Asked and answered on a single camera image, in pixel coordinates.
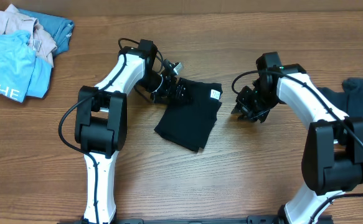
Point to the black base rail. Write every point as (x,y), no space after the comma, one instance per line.
(196,221)

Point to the black t-shirt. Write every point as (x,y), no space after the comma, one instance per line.
(190,125)

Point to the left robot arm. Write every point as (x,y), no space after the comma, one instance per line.
(101,120)

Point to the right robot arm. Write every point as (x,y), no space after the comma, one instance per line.
(332,162)

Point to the beige folded shirt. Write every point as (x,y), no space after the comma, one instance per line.
(40,41)

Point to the dark blue folded garment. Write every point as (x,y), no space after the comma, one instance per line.
(59,28)

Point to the dark grey garment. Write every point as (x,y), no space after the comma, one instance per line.
(350,100)

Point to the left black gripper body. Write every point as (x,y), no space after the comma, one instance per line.
(165,91)

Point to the light blue printed t-shirt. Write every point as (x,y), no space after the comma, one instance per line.
(22,72)

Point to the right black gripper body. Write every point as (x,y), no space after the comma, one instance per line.
(248,104)

